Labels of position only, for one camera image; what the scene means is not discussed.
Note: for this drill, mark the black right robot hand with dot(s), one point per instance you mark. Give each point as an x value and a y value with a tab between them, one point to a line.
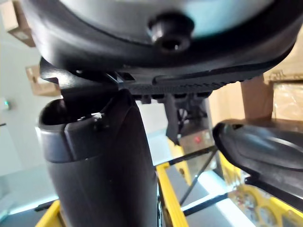
106	177

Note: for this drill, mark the yellow shelf rack black posts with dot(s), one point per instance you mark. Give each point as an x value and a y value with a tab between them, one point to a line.
166	189

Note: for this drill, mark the cardboard box with pink tag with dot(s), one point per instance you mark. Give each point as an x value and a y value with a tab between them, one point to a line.
189	144

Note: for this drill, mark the brown cardboard box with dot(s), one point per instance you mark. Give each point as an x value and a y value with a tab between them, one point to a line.
256	99
16	28
38	89

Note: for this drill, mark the black plastic housing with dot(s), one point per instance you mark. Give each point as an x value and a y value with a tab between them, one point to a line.
260	146

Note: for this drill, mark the film-wrapped cardboard box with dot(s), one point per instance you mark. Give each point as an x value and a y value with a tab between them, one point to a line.
288	99

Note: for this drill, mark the white wall device green light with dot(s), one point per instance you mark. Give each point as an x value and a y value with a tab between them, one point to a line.
5	103

